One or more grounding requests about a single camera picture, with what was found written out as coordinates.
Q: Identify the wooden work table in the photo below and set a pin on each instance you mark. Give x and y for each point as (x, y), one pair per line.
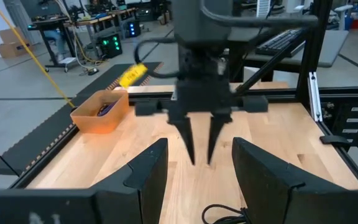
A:
(104, 19)

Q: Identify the black table frame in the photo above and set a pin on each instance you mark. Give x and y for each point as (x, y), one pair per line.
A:
(275, 92)

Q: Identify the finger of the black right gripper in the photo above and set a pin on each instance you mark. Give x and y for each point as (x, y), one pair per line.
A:
(215, 130)
(186, 133)

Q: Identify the computer tower with blue lights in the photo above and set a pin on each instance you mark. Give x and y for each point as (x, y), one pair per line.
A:
(134, 29)

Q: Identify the orange plastic bin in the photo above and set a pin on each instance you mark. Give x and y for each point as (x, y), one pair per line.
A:
(104, 124)

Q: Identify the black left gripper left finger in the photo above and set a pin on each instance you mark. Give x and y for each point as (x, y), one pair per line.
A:
(120, 202)

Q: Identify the grey desk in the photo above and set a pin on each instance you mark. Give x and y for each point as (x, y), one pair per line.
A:
(325, 46)

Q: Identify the black table edge clip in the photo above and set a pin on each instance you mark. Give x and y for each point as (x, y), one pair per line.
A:
(334, 140)

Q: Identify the black rolling desk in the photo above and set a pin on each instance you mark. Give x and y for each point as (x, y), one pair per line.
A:
(51, 23)

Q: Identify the black frame post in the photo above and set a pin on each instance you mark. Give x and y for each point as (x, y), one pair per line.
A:
(312, 46)

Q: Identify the black panel with white labels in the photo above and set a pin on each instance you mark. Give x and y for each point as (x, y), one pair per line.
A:
(337, 121)

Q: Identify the computer tower with green lights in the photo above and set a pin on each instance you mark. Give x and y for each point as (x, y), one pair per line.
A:
(110, 46)

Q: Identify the silver aluminium corner brace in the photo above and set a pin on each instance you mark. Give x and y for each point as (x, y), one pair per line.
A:
(315, 99)

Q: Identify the person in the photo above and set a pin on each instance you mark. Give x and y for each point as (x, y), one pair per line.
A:
(56, 39)

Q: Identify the black computer keyboard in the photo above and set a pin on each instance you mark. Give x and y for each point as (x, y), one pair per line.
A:
(278, 42)

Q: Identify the white slatted panel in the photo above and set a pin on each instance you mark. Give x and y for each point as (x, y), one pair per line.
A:
(263, 7)

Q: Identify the cardboard box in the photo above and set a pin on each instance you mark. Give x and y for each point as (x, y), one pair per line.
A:
(11, 35)
(12, 49)

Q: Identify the small black floor device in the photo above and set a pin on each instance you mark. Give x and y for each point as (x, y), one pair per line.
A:
(93, 71)

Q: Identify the black diagonal frame brace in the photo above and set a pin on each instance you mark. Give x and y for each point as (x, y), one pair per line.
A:
(269, 63)

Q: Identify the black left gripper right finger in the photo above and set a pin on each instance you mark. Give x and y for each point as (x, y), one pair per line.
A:
(275, 199)

